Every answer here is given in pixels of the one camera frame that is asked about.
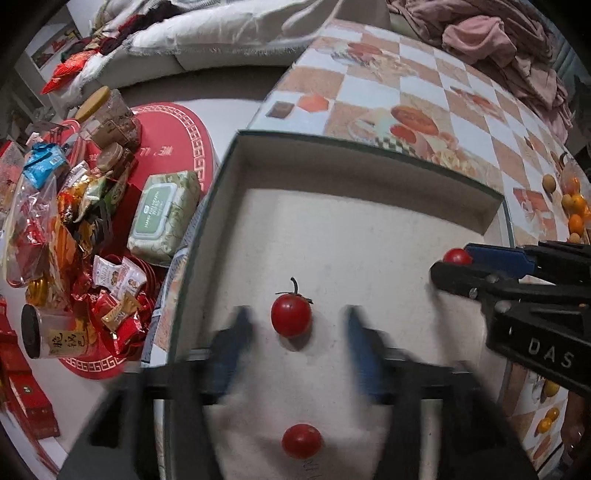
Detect pile of pink clothes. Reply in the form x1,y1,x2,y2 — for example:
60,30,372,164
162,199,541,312
385,0,574,133

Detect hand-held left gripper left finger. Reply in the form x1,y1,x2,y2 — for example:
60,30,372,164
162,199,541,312
60,305,254,480

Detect plastic jar with gold lid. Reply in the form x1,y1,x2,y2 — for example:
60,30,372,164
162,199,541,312
74,86,142,151

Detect green wet wipes pack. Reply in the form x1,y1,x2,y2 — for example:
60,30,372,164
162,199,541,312
126,170,203,268

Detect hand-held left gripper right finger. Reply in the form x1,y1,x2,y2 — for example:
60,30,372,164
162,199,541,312
343,304,539,480

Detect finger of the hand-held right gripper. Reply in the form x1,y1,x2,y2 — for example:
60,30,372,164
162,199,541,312
429,261,591,306
464,241,591,283

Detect cherry tomato with stem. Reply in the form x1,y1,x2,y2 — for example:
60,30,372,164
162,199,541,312
270,277,314,340

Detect red cherry tomato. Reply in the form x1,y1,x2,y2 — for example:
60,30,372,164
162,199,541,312
281,423,322,461
442,248,474,266

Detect white cardboard box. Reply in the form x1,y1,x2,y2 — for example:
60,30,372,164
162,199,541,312
140,130,516,480

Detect checkered printed tablecloth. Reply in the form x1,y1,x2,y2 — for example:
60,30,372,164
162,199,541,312
247,18,591,476

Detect blue snack packet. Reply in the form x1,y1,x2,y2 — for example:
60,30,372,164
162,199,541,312
23,141,68,189

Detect small jar with brown lid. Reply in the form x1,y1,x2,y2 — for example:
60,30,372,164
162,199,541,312
95,142,137,179

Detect bag of kumquats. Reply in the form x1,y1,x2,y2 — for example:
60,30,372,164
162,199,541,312
556,157,591,244

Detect pile of snack packets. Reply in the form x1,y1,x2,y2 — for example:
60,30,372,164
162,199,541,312
0,138,158,365

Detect red gift boxes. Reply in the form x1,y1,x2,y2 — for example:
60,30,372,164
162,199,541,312
0,295,62,440

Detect red round gift box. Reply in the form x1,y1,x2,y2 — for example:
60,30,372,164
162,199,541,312
58,102,221,382

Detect clear jar with black lid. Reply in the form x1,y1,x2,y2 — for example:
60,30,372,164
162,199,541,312
21,304,92,360

